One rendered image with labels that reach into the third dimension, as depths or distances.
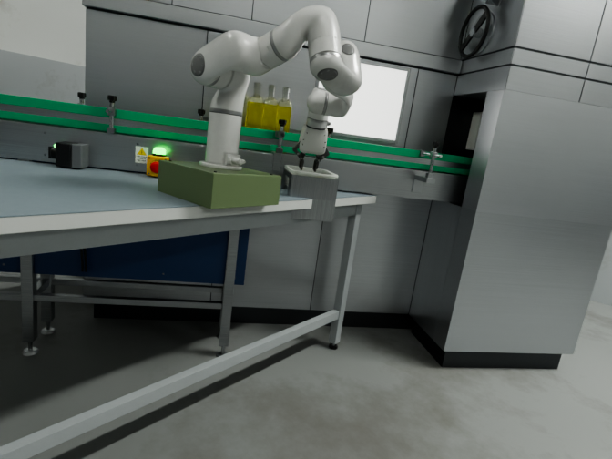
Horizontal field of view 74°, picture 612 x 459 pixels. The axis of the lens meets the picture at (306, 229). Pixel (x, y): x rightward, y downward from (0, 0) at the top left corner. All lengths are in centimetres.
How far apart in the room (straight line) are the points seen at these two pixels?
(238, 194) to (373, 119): 101
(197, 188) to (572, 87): 155
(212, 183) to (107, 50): 102
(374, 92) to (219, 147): 96
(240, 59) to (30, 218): 59
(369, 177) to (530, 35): 81
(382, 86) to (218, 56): 102
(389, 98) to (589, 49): 79
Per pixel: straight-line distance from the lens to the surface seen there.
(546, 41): 198
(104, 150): 164
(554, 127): 201
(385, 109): 200
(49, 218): 96
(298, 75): 190
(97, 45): 197
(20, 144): 173
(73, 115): 169
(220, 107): 123
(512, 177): 192
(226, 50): 113
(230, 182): 111
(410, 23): 211
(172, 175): 122
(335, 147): 176
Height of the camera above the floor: 97
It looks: 13 degrees down
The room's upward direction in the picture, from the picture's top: 8 degrees clockwise
